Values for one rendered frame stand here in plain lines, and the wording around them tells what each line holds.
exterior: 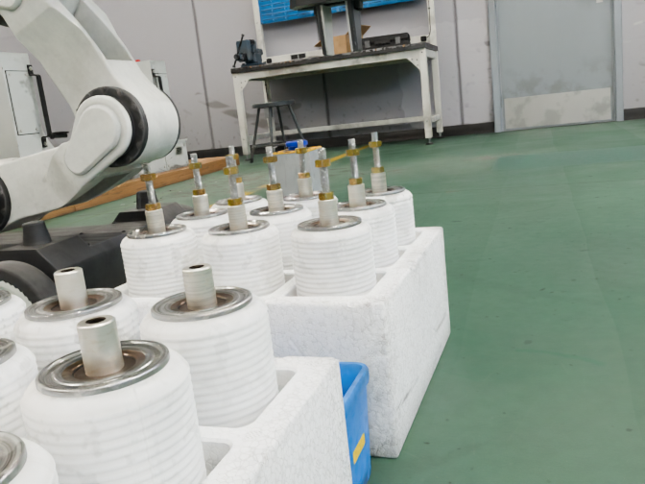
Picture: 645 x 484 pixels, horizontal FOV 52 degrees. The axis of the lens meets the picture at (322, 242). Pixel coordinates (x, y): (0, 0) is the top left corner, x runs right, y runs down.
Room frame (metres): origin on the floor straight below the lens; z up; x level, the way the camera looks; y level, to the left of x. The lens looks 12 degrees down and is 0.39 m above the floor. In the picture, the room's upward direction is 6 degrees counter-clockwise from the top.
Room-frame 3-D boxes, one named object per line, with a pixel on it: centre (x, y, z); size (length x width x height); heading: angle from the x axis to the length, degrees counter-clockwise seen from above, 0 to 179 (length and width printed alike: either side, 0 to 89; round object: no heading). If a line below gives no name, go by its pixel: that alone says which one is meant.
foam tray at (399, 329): (0.91, 0.06, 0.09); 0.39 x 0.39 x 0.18; 69
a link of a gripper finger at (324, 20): (0.87, -0.03, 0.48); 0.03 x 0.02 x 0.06; 157
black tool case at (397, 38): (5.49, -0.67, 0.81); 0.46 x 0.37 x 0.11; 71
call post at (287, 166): (1.20, 0.03, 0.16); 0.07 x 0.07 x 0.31; 69
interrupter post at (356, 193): (0.86, -0.05, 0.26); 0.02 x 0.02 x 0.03
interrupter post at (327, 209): (0.75, -0.01, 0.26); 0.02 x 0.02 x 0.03
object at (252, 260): (0.80, 0.10, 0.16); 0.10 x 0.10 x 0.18
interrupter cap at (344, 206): (0.86, -0.05, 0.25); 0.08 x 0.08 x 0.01
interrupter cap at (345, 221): (0.75, -0.01, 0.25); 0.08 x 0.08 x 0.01
